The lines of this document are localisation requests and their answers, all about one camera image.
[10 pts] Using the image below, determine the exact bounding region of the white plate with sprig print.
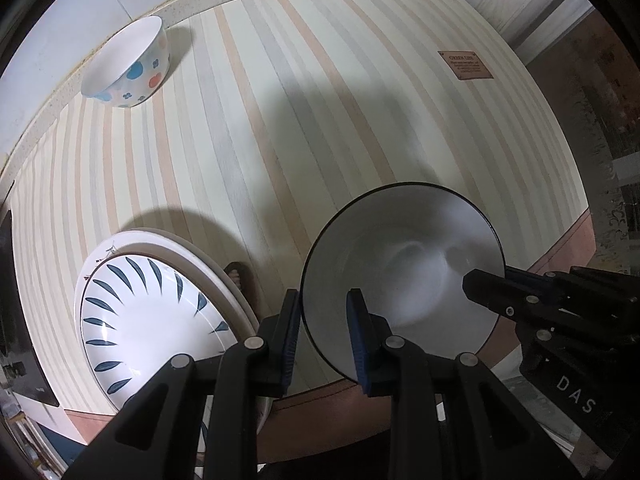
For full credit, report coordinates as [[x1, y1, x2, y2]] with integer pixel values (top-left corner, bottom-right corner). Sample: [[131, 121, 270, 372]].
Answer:
[[76, 237, 251, 361]]

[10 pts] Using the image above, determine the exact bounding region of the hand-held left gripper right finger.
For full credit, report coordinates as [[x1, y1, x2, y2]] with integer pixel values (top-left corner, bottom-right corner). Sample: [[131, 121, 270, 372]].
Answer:
[[346, 287, 576, 480]]

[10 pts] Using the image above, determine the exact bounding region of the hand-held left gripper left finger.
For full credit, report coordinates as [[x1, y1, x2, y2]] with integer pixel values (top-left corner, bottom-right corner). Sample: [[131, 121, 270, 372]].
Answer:
[[60, 287, 303, 480]]

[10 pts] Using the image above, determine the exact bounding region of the white bowl with black rim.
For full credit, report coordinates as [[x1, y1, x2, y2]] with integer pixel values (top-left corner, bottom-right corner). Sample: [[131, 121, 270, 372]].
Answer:
[[300, 183, 506, 383]]

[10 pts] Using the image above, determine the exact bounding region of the blue striped white plate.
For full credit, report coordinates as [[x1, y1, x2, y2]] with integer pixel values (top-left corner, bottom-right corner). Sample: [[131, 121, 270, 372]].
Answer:
[[80, 254, 240, 456]]

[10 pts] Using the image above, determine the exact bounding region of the striped tablecloth with cat print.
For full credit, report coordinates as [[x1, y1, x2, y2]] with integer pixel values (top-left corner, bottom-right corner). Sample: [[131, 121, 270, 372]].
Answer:
[[0, 0, 596, 461]]

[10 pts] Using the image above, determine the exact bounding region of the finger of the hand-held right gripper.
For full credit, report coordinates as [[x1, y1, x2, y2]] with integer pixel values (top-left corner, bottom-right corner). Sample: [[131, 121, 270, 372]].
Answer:
[[504, 264, 581, 291], [462, 269, 571, 333]]

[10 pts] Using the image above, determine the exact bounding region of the white bowl with coloured dots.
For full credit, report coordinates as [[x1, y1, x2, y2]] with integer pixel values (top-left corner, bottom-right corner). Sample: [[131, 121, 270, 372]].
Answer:
[[81, 15, 171, 109]]

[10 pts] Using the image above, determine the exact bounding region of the white plate with grey flower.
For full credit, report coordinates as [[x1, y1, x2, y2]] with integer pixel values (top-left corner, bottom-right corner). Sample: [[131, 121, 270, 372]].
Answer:
[[74, 229, 273, 421]]

